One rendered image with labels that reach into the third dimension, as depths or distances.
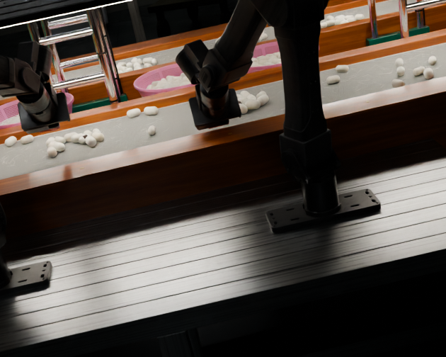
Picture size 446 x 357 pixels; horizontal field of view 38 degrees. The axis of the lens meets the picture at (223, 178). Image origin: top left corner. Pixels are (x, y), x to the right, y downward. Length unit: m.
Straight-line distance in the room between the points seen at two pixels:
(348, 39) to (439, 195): 1.01
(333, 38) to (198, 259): 1.16
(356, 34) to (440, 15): 0.28
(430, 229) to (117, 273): 0.53
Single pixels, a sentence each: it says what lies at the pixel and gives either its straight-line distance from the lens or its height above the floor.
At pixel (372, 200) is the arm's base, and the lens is 1.20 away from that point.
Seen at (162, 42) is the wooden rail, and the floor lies 0.76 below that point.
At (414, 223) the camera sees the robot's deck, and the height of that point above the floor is 0.67.
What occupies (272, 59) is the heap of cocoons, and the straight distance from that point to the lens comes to 1.96.
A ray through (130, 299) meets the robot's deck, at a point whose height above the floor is 0.67.
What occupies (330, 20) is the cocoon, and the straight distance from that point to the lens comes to 2.27.
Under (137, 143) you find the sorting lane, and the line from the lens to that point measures 1.51.
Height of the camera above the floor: 1.24
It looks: 24 degrees down
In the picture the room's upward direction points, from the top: 12 degrees counter-clockwise
